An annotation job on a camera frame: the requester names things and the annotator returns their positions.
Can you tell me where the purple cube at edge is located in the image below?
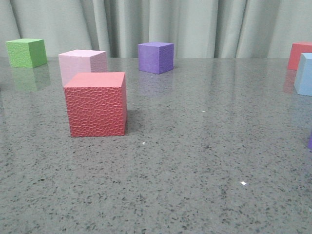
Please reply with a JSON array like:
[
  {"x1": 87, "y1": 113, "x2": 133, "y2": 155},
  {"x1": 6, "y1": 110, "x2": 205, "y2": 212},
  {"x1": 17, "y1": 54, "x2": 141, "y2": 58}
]
[{"x1": 308, "y1": 134, "x2": 312, "y2": 149}]

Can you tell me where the grey-green curtain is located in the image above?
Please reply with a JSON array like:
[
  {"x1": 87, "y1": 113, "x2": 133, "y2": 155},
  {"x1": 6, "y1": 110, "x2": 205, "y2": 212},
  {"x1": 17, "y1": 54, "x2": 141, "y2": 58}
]
[{"x1": 0, "y1": 0, "x2": 312, "y2": 58}]

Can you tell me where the pink foam cube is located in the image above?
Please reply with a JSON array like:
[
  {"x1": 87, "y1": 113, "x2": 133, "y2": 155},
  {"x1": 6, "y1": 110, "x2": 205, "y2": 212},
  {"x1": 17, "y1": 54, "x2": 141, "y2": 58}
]
[{"x1": 58, "y1": 49, "x2": 108, "y2": 86}]

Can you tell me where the green foam cube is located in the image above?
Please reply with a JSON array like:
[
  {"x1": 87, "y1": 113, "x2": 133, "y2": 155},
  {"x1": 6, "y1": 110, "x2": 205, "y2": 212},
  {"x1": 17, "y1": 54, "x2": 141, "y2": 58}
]
[{"x1": 5, "y1": 39, "x2": 47, "y2": 68}]

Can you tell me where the light blue foam cube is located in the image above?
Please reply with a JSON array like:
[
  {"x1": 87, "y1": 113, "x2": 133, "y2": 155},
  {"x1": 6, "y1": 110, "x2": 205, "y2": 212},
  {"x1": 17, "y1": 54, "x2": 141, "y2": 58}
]
[{"x1": 294, "y1": 53, "x2": 312, "y2": 96}]

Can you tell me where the large red textured cube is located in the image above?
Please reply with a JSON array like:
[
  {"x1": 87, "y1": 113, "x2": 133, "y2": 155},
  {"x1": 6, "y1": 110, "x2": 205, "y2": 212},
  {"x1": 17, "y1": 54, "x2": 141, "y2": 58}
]
[{"x1": 64, "y1": 72, "x2": 127, "y2": 137}]

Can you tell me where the red cube at right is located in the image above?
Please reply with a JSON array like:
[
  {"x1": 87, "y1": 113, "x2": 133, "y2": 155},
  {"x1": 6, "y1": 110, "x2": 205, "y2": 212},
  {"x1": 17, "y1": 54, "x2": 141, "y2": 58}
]
[{"x1": 287, "y1": 41, "x2": 312, "y2": 70}]

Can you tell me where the purple foam cube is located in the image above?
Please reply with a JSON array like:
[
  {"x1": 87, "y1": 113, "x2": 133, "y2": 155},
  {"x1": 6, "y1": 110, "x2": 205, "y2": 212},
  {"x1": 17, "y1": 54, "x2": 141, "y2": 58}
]
[{"x1": 137, "y1": 42, "x2": 174, "y2": 74}]

